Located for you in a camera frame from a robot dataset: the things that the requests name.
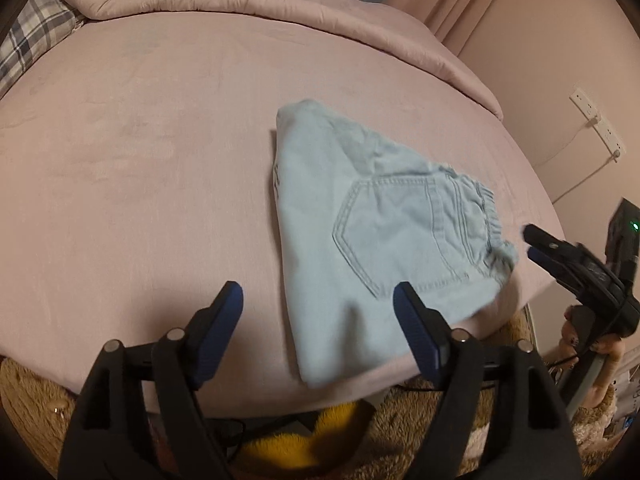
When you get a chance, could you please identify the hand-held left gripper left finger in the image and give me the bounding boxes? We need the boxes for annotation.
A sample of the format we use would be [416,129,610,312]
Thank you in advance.
[57,281,245,480]

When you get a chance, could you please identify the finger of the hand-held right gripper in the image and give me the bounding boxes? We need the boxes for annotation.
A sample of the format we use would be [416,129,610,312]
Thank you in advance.
[528,247,577,287]
[522,223,582,257]

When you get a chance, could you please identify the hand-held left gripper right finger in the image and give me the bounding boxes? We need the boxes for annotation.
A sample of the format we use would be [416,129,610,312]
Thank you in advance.
[392,281,583,480]

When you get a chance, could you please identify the light blue denim pants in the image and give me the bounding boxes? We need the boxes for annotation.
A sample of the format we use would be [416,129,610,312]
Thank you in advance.
[272,99,518,390]

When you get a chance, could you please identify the person's right hand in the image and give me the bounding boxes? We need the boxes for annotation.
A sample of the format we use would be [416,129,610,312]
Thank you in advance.
[559,305,626,362]

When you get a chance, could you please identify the yellow fuzzy cloth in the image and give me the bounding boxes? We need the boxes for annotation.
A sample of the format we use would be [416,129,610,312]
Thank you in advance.
[237,400,376,480]

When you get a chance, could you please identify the pink bed sheet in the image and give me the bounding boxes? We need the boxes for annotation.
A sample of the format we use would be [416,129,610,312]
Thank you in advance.
[0,10,568,418]

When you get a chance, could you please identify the brown fuzzy robe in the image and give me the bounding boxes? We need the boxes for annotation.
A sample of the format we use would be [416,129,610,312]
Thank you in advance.
[0,305,621,480]

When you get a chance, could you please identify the plaid pillow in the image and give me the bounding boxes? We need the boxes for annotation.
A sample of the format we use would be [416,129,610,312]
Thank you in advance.
[0,0,88,101]

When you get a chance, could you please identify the white power cable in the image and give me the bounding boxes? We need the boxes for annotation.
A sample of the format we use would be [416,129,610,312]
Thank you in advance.
[550,152,621,207]
[537,116,601,168]

